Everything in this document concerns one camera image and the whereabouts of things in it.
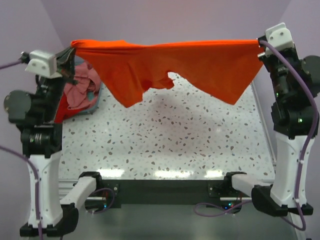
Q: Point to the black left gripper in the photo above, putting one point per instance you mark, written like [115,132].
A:
[65,64]

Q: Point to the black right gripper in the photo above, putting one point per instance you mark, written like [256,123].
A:
[267,60]

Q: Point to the orange t shirt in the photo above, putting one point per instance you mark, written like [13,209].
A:
[220,68]

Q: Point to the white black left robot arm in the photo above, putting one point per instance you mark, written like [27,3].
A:
[41,138]

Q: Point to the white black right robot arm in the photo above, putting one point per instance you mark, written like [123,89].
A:
[296,83]

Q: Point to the pink t shirt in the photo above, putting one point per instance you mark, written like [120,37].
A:
[88,81]

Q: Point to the red t shirt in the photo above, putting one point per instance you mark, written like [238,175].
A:
[63,111]

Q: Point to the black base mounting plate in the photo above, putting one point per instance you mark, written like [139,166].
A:
[164,192]

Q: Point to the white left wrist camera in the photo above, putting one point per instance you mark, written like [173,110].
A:
[42,63]

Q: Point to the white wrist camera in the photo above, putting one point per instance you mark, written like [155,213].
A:
[42,63]
[280,37]

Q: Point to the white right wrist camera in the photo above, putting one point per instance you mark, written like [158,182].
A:
[280,37]

